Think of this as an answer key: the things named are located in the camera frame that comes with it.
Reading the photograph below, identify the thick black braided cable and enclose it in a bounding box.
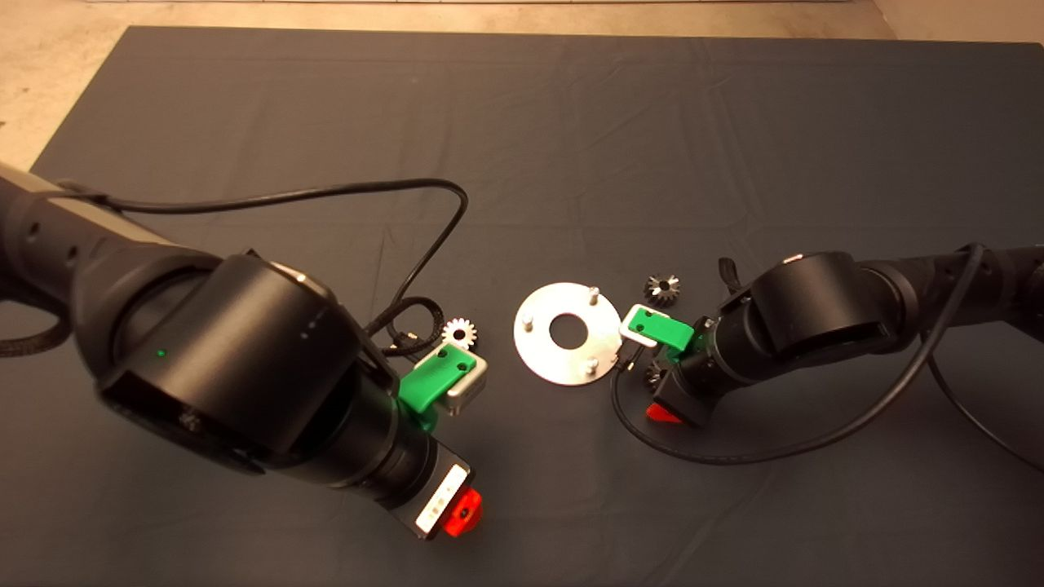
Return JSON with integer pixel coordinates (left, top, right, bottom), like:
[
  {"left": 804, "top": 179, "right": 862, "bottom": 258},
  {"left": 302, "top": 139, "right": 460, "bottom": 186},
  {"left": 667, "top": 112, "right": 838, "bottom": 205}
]
[{"left": 0, "top": 281, "right": 73, "bottom": 357}]

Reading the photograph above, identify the black left camera cable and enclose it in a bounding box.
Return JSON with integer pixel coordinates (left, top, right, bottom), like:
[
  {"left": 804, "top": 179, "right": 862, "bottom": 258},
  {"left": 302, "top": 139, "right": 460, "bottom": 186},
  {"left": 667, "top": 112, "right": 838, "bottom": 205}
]
[{"left": 57, "top": 178, "right": 471, "bottom": 360}]

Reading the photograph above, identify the thin black braided cable loop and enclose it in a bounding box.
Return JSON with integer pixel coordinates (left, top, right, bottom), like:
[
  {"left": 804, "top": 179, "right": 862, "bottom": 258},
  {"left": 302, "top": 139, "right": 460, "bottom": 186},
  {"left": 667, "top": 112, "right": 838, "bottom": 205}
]
[{"left": 363, "top": 298, "right": 448, "bottom": 360}]

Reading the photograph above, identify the black right camera cable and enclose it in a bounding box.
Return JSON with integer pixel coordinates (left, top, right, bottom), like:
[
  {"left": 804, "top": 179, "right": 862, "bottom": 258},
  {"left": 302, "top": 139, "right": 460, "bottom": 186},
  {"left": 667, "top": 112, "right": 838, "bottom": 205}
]
[{"left": 610, "top": 243, "right": 1044, "bottom": 474}]

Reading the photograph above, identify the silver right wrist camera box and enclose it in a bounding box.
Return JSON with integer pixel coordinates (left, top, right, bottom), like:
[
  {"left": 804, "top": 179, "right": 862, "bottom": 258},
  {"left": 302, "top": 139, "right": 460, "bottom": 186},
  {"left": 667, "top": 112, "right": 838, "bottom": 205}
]
[{"left": 620, "top": 306, "right": 657, "bottom": 350}]

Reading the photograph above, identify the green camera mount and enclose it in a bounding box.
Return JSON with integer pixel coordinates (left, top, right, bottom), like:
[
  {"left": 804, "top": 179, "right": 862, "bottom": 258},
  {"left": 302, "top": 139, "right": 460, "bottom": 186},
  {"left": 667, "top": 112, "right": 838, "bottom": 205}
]
[
  {"left": 632, "top": 307, "right": 696, "bottom": 362},
  {"left": 398, "top": 342, "right": 478, "bottom": 435}
]

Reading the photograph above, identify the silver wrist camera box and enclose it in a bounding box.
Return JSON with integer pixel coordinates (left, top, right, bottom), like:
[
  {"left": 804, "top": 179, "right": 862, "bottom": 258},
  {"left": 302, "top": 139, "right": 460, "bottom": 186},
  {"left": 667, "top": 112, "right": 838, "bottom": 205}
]
[
  {"left": 620, "top": 306, "right": 657, "bottom": 350},
  {"left": 445, "top": 352, "right": 489, "bottom": 417}
]

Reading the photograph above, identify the black camera cable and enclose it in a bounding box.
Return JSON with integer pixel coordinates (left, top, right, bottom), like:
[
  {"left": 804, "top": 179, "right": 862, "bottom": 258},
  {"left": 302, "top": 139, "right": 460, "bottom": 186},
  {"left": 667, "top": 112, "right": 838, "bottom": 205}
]
[
  {"left": 610, "top": 243, "right": 1044, "bottom": 474},
  {"left": 57, "top": 178, "right": 471, "bottom": 360}
]

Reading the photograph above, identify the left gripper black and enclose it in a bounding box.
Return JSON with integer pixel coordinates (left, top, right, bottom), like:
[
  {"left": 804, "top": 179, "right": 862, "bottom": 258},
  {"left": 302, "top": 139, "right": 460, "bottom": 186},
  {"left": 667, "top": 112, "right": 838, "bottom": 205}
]
[{"left": 382, "top": 436, "right": 484, "bottom": 541}]

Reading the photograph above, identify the green left camera mount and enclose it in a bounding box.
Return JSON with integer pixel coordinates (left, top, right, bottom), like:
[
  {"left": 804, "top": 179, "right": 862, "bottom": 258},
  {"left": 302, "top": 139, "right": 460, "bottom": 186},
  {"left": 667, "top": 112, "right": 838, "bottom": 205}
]
[{"left": 398, "top": 342, "right": 478, "bottom": 435}]

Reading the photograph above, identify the green right camera mount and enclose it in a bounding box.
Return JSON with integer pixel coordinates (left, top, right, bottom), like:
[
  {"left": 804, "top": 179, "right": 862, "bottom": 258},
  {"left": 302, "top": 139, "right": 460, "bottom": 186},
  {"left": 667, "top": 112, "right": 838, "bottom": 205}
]
[{"left": 632, "top": 307, "right": 696, "bottom": 362}]

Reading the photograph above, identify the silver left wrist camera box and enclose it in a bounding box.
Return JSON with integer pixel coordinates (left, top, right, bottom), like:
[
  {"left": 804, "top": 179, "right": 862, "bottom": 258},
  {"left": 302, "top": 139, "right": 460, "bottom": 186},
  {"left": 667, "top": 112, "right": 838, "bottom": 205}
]
[{"left": 445, "top": 352, "right": 489, "bottom": 417}]

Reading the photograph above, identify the dark grey table cloth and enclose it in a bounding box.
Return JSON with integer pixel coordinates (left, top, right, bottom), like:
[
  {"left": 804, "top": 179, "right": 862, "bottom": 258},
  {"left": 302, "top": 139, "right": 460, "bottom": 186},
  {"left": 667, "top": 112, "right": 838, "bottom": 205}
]
[{"left": 0, "top": 24, "right": 1044, "bottom": 587}]

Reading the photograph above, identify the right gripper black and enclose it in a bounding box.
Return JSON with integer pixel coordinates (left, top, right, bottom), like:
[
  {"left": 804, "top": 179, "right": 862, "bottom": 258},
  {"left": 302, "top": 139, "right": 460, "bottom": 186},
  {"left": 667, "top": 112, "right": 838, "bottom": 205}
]
[{"left": 646, "top": 361, "right": 727, "bottom": 429}]

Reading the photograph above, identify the round metal carrier plate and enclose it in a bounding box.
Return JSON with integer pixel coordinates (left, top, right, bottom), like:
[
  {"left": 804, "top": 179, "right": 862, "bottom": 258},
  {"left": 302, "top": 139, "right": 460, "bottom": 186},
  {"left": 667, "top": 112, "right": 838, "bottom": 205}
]
[{"left": 514, "top": 282, "right": 627, "bottom": 386}]

